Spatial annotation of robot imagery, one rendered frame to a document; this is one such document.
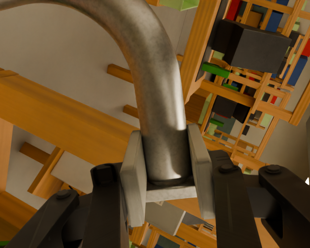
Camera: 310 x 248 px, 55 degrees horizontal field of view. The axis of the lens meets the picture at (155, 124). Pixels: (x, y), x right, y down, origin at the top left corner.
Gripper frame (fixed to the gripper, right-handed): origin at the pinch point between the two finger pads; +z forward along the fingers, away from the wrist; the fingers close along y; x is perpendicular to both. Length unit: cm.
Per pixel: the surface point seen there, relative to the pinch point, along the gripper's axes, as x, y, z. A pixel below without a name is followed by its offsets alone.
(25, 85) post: 2, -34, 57
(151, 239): -344, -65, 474
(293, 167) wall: -459, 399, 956
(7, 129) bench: -10, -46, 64
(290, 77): -98, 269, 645
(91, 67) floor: -4, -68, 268
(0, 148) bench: -15, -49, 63
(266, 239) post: -30.8, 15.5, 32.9
